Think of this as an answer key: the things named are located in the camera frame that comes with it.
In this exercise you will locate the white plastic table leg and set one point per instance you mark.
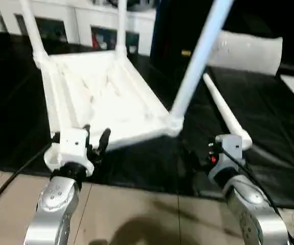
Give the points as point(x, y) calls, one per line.
point(223, 107)
point(122, 28)
point(200, 56)
point(34, 30)

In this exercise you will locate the white cabinet with glass doors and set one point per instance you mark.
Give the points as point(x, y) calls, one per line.
point(80, 23)

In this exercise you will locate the small tan label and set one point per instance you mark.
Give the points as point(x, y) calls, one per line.
point(186, 52)

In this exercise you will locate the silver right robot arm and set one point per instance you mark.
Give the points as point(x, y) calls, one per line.
point(249, 209)

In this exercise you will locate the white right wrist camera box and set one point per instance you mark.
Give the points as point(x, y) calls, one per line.
point(228, 150)

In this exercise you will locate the black work mat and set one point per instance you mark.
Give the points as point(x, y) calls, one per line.
point(269, 143)

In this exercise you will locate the white plastic table top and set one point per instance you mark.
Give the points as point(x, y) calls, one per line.
point(101, 97)

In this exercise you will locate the white plastic bag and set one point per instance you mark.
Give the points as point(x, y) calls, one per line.
point(249, 53)

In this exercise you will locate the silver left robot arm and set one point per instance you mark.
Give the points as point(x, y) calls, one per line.
point(55, 209)

